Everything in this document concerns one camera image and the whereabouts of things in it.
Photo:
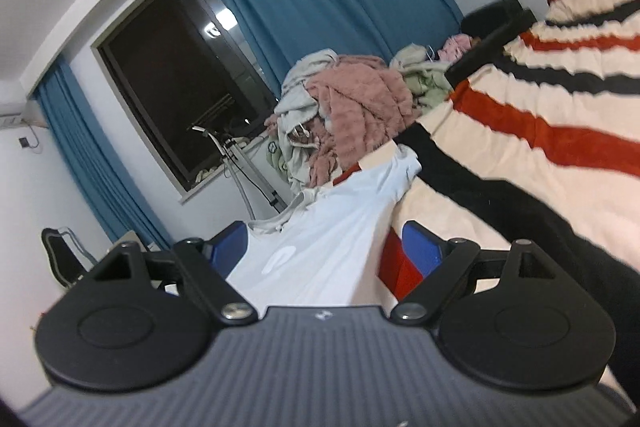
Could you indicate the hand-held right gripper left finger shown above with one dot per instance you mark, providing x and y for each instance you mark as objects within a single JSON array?
[{"x": 227, "y": 247}]

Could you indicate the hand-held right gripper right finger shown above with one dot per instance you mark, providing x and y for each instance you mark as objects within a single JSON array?
[{"x": 420, "y": 249}]

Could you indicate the white t-shirt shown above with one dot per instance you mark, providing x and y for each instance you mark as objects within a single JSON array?
[{"x": 320, "y": 247}]

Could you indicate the beige cloth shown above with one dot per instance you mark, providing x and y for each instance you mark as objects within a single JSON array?
[{"x": 205, "y": 174}]

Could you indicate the garment steamer stand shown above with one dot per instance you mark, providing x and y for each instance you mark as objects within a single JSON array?
[{"x": 250, "y": 172}]

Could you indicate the green printed blanket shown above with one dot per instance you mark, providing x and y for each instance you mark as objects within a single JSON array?
[{"x": 275, "y": 162}]

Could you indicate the red black striped blanket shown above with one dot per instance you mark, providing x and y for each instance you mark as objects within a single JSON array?
[{"x": 550, "y": 182}]

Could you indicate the pink fluffy blanket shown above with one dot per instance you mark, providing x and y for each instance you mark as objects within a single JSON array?
[{"x": 360, "y": 107}]

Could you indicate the light green cloth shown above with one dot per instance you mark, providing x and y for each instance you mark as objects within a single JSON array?
[{"x": 425, "y": 87}]

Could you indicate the wavy black framed mirror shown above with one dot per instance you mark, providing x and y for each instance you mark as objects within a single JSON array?
[{"x": 60, "y": 257}]

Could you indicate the grey-white garment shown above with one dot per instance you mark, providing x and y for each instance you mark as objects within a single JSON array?
[{"x": 300, "y": 87}]

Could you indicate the dark framed window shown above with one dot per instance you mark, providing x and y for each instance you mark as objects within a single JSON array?
[{"x": 165, "y": 72}]

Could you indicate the small pink cloth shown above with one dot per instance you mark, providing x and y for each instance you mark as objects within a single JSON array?
[{"x": 457, "y": 46}]

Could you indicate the black armchair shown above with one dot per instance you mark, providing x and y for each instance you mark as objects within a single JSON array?
[{"x": 492, "y": 19}]

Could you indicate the white air conditioner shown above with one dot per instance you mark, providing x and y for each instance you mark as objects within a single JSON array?
[{"x": 10, "y": 121}]

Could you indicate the black wall socket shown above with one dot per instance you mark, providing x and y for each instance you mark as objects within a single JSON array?
[{"x": 22, "y": 141}]

